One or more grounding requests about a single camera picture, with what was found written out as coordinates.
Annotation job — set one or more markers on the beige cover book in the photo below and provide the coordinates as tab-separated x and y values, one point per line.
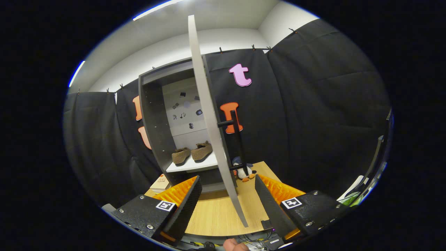
160	182

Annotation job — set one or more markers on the white and green object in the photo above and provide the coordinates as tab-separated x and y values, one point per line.
352	195

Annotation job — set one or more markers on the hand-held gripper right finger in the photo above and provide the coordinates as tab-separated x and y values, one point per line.
270	209

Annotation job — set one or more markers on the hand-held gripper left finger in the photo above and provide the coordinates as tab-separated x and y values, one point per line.
184	212

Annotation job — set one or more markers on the brown fuzzy shoe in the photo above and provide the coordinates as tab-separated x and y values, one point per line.
202	151
181	156

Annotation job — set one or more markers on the black backdrop cloth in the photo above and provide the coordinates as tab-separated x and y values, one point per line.
313	122

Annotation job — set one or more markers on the dark grey shoe cabinet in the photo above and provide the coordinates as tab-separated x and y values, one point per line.
153	122

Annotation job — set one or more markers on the narrow ceiling light strip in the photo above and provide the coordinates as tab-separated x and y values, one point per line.
76	74

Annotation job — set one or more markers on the wide ceiling light panel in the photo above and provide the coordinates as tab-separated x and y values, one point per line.
153	11

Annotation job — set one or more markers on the penguin plush toy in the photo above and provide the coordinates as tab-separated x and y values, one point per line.
240	173

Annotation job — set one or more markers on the small black box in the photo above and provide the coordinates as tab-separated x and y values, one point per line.
276	242

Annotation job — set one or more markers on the row of black clips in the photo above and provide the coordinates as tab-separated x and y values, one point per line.
253	46

